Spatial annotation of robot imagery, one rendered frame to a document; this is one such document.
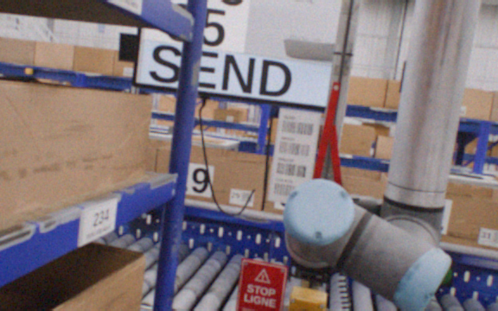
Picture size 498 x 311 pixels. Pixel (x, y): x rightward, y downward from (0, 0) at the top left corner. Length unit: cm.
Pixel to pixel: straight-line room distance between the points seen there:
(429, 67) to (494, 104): 564
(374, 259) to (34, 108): 44
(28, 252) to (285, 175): 73
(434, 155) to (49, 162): 53
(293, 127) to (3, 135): 73
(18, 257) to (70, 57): 681
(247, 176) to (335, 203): 102
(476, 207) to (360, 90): 457
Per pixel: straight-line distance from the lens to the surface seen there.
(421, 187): 77
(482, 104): 634
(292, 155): 103
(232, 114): 1053
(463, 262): 167
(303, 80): 113
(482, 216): 171
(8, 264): 36
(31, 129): 41
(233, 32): 111
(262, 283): 109
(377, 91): 618
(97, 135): 50
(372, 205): 98
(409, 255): 66
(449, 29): 75
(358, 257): 66
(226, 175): 168
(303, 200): 66
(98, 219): 44
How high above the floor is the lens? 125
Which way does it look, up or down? 6 degrees down
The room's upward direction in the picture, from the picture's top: 7 degrees clockwise
